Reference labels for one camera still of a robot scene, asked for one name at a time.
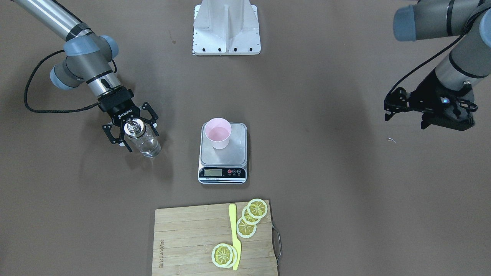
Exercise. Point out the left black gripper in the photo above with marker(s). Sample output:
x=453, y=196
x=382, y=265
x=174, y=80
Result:
x=426, y=93

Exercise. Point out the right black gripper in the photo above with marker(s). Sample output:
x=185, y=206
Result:
x=118, y=107

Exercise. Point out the glass sauce bottle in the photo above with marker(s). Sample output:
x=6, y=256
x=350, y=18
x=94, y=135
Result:
x=141, y=136

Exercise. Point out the pink plastic cup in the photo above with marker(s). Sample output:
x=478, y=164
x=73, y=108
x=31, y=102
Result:
x=218, y=132

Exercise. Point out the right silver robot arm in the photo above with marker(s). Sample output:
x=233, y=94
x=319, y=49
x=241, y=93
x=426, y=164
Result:
x=87, y=61

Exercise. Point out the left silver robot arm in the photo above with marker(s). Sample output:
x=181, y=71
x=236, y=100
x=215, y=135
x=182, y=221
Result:
x=469, y=56

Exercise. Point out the silver kitchen scale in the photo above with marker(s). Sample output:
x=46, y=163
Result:
x=227, y=165

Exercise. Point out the wooden cutting board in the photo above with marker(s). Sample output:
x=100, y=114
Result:
x=184, y=238

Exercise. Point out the yellow plastic knife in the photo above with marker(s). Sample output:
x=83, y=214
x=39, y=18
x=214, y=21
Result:
x=232, y=210

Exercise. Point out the lemon slice middle of row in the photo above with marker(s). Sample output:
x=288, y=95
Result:
x=248, y=218

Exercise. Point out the lemon slice row inner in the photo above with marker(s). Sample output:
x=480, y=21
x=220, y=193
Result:
x=244, y=229

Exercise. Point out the lemon slice near knife tip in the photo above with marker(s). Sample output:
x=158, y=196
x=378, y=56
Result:
x=224, y=255

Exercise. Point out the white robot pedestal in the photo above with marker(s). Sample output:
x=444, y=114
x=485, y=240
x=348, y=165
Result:
x=226, y=28

